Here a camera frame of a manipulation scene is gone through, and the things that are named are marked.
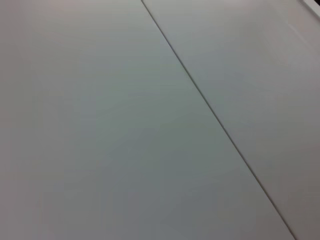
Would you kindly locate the white edge strip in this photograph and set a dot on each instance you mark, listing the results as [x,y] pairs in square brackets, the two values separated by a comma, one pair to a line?
[314,4]

